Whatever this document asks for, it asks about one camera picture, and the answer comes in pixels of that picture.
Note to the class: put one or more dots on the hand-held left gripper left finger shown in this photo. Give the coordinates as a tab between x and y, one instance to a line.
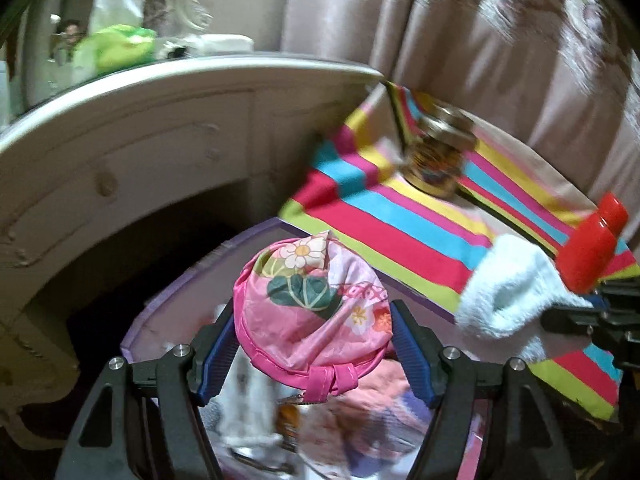
217	360

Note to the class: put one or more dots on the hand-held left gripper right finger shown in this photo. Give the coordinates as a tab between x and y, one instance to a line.
410	355

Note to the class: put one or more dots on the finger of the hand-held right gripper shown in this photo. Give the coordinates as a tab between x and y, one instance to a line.
575	319

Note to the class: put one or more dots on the white fluffy sock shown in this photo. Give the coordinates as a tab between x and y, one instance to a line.
505	300

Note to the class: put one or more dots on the purple storage box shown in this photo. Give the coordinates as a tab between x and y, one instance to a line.
150	320

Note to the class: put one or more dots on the pink floral fabric bag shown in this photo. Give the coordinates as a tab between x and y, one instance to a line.
310	325

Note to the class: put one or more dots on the pink fuzzy cloth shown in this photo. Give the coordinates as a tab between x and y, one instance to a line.
380	390

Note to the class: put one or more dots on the white cloth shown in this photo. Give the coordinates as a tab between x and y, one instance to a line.
250	400

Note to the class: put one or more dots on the red thermos flask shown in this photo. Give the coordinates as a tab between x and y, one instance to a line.
590	250

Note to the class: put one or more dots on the rainbow striped tablecloth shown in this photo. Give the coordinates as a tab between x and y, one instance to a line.
400	230

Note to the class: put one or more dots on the glass jar with gold lid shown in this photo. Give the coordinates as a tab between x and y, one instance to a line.
435	165

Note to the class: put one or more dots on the white dresser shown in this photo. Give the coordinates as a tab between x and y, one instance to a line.
150	135

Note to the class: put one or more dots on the pale patterned curtain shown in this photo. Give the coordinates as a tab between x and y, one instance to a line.
500	60

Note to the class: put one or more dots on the white flat box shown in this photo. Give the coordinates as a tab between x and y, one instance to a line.
210	45

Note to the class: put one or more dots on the green plush toy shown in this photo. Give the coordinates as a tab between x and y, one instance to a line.
120	47

